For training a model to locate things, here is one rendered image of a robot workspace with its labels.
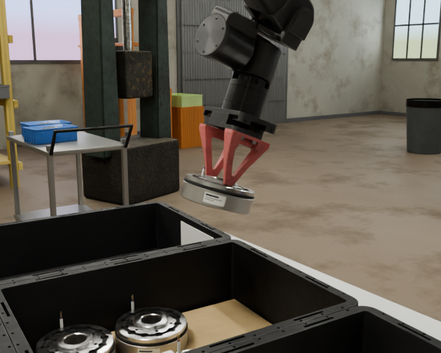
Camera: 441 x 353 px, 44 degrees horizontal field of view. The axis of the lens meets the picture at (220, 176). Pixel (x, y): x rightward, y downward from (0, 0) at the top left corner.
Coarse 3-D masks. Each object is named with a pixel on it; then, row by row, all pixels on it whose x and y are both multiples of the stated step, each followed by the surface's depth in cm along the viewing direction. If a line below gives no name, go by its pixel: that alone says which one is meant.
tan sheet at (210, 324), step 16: (224, 304) 91; (240, 304) 91; (192, 320) 85; (208, 320) 85; (224, 320) 85; (240, 320) 85; (256, 320) 85; (192, 336) 80; (208, 336) 80; (224, 336) 80
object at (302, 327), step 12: (336, 312) 66; (348, 312) 66; (360, 312) 66; (372, 312) 66; (384, 312) 66; (300, 324) 63; (312, 324) 63; (324, 324) 63; (396, 324) 63; (264, 336) 60; (276, 336) 60; (288, 336) 60; (408, 336) 61; (420, 336) 60; (228, 348) 58; (240, 348) 58; (252, 348) 58; (432, 348) 59
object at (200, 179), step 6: (186, 174) 77; (192, 174) 79; (192, 180) 75; (198, 180) 74; (204, 180) 74; (210, 186) 73; (216, 186) 73; (222, 186) 73; (228, 186) 75; (240, 186) 81; (234, 192) 73; (240, 192) 74; (246, 192) 75; (252, 192) 76
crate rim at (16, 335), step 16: (224, 240) 92; (144, 256) 84; (160, 256) 85; (256, 256) 86; (272, 256) 85; (64, 272) 78; (80, 272) 78; (96, 272) 79; (288, 272) 79; (304, 272) 78; (0, 288) 73; (16, 288) 74; (320, 288) 73; (0, 304) 68; (352, 304) 68; (16, 320) 64; (288, 320) 64; (304, 320) 64; (16, 336) 60; (240, 336) 60; (256, 336) 60; (16, 352) 57; (32, 352) 57; (192, 352) 57; (208, 352) 57
